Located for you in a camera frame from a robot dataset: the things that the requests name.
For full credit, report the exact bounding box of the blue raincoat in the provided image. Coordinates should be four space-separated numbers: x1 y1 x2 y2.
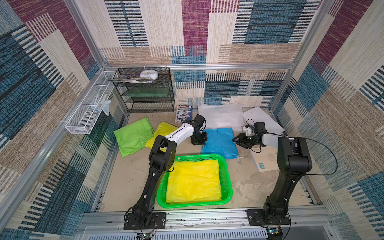
202 128 239 160

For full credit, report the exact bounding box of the white translucent raincoat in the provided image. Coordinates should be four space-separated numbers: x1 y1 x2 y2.
198 104 245 132

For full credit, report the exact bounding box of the green plastic basket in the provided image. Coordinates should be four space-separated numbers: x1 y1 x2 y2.
157 154 233 209

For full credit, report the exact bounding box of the large yellow raincoat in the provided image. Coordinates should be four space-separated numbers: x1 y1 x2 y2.
166 160 222 204

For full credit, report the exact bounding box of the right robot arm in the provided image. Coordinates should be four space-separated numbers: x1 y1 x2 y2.
232 122 312 228

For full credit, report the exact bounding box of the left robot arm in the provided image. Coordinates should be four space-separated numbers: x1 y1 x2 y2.
124 114 208 230

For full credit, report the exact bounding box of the small yellow folded raincoat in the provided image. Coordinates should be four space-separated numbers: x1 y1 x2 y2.
145 122 178 149

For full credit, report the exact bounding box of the lime green folded raincoat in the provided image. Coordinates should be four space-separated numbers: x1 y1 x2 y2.
114 118 154 157

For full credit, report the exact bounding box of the tan notebook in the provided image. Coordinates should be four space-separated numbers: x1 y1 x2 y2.
250 145 279 173

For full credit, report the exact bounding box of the white book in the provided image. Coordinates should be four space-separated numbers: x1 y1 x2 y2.
243 107 285 135

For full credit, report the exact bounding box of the blue treehouse book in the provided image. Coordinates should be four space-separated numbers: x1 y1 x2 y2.
175 105 193 124

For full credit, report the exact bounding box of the white bowl on rack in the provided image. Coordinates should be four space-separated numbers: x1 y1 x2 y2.
140 70 159 81

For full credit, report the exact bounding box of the magazine on rack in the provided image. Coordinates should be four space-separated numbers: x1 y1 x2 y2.
109 74 153 84

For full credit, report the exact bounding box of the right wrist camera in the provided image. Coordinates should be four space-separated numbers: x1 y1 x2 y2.
243 124 255 137

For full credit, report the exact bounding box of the black wire shelf rack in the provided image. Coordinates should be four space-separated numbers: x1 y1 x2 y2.
112 67 175 114

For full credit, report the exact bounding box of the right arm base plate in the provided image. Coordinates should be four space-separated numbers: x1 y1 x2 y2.
246 209 291 228

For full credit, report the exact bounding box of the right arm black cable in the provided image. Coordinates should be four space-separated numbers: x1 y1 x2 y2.
296 137 339 177

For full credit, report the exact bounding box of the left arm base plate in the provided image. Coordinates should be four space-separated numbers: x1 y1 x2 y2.
124 212 167 231

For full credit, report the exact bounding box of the white wire wall basket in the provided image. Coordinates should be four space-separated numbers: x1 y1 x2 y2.
65 71 114 135

